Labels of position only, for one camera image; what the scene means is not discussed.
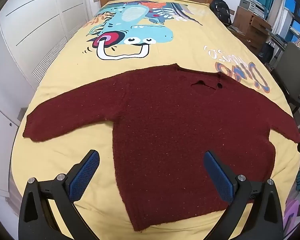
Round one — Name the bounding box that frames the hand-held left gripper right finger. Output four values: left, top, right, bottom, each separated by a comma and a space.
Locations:
203, 150, 285, 240

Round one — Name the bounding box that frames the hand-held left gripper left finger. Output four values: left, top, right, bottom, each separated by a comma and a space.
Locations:
18, 149, 100, 240

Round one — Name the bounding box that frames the dark red knit sweater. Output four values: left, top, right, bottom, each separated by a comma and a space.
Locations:
23, 64, 300, 232

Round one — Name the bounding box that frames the yellow printed blanket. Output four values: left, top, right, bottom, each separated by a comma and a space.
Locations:
11, 0, 300, 240

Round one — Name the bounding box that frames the purple stool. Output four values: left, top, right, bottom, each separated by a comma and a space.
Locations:
283, 200, 300, 231

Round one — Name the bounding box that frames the grey chair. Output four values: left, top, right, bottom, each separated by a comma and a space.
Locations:
272, 42, 300, 113

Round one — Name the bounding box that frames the black bag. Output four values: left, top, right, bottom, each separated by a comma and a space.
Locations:
259, 42, 275, 63

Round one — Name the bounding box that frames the brown wooden cabinet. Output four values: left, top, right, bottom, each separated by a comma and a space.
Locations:
232, 6, 273, 53

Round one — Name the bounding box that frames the white grey printer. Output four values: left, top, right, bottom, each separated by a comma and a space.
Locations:
239, 0, 269, 19

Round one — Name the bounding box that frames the white wardrobe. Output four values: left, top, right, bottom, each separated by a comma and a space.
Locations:
0, 0, 100, 198

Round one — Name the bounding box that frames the black backpack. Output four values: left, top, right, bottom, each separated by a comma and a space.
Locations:
211, 0, 232, 27

